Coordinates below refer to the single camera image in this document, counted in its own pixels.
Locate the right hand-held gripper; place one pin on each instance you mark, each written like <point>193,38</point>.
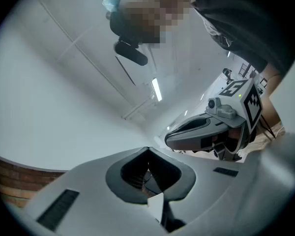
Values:
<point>238,99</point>

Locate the person's black shirt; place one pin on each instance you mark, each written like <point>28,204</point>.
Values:
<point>248,21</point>

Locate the person's right hand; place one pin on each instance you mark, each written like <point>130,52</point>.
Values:
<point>232,139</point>

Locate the black head-mounted camera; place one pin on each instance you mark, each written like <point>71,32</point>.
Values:
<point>130,54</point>

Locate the ceiling tube light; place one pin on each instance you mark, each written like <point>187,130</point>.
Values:
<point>156,88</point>

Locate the person's face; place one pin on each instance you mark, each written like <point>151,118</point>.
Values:
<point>150,13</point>

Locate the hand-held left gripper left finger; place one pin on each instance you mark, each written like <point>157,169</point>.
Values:
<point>88,193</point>

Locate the person's right forearm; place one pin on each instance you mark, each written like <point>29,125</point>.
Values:
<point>271,112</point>

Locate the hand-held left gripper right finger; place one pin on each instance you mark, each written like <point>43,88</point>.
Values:
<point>223,198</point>

